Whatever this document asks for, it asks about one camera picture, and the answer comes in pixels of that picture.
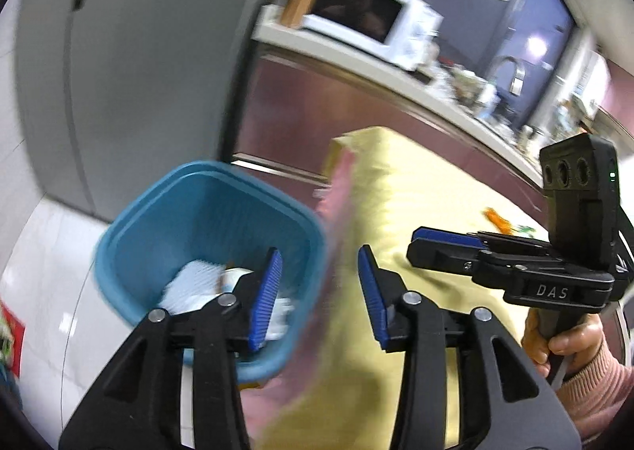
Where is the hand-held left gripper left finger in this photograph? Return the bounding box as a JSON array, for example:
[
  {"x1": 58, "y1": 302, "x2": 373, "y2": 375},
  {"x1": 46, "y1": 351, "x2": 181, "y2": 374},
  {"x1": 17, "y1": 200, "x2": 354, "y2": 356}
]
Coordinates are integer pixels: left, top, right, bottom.
[{"x1": 58, "y1": 247, "x2": 284, "y2": 450}]

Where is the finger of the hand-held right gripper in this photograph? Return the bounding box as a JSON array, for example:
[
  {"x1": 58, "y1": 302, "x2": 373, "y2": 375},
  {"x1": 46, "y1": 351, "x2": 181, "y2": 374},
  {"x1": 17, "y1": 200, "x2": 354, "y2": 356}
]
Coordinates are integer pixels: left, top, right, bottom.
[
  {"x1": 406, "y1": 238, "x2": 485, "y2": 277},
  {"x1": 412, "y1": 227, "x2": 550, "y2": 253}
]

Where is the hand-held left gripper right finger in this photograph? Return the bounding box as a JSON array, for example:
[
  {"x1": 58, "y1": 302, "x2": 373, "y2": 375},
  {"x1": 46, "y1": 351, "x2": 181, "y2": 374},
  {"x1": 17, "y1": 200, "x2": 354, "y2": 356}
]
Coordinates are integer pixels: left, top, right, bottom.
[{"x1": 357, "y1": 244, "x2": 582, "y2": 450}]

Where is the orange peel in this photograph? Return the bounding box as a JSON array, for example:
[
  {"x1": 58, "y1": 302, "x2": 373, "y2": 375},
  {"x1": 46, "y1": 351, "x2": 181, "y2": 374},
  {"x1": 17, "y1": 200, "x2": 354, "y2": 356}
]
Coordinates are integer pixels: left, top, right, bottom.
[{"x1": 483, "y1": 207, "x2": 511, "y2": 233}]

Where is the blue plastic bin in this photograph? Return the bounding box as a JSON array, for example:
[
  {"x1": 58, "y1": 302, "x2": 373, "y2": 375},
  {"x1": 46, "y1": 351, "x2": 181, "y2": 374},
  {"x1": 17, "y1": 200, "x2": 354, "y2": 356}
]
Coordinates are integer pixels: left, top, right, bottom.
[{"x1": 94, "y1": 161, "x2": 328, "y2": 381}]

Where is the person's right forearm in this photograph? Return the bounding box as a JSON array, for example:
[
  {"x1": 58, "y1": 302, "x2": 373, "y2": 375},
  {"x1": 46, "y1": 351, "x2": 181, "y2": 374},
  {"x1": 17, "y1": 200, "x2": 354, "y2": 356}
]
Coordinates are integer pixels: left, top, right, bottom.
[{"x1": 555, "y1": 336, "x2": 634, "y2": 446}]

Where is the person's right hand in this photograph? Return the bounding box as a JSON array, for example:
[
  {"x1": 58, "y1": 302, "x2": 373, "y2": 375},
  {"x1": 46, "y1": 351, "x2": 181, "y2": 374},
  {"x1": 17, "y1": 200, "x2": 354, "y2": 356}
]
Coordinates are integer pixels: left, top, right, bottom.
[{"x1": 521, "y1": 308, "x2": 607, "y2": 379}]

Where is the yellow patterned tablecloth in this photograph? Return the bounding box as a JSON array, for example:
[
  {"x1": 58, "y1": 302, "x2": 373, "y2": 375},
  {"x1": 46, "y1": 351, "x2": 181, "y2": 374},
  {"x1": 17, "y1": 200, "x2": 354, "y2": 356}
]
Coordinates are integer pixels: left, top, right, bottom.
[{"x1": 243, "y1": 125, "x2": 556, "y2": 450}]

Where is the steel kitchen faucet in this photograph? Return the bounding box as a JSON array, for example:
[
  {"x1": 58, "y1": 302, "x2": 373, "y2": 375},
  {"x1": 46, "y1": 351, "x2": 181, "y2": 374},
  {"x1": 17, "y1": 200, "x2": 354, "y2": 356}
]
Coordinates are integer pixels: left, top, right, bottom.
[{"x1": 488, "y1": 56, "x2": 526, "y2": 109}]

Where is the maroon kitchen counter cabinet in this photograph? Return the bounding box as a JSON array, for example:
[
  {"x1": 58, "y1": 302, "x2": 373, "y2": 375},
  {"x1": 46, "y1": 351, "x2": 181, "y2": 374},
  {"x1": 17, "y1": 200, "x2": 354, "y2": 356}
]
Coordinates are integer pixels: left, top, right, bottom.
[{"x1": 233, "y1": 4, "x2": 546, "y2": 243}]

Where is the dark sliding window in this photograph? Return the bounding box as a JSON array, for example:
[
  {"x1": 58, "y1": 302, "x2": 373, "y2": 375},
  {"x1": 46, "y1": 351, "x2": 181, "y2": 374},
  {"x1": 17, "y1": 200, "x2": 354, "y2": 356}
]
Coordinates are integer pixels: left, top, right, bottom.
[{"x1": 411, "y1": 0, "x2": 578, "y2": 128}]

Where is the white microwave oven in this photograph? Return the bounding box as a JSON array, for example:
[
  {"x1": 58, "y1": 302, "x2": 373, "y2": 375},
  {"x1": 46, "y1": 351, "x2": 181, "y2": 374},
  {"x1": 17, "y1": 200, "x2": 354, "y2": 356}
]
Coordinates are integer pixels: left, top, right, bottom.
[{"x1": 301, "y1": 0, "x2": 443, "y2": 71}]

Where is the red printed bag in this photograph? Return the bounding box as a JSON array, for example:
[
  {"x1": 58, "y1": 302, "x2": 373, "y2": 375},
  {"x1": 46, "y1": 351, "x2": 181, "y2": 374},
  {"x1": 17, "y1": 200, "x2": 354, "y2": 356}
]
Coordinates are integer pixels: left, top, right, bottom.
[{"x1": 0, "y1": 301, "x2": 25, "y2": 376}]

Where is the grey refrigerator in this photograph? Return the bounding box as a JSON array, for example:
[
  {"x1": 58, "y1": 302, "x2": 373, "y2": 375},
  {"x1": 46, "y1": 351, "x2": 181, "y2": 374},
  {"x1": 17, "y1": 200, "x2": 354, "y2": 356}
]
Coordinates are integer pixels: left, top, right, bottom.
[{"x1": 15, "y1": 0, "x2": 278, "y2": 223}]

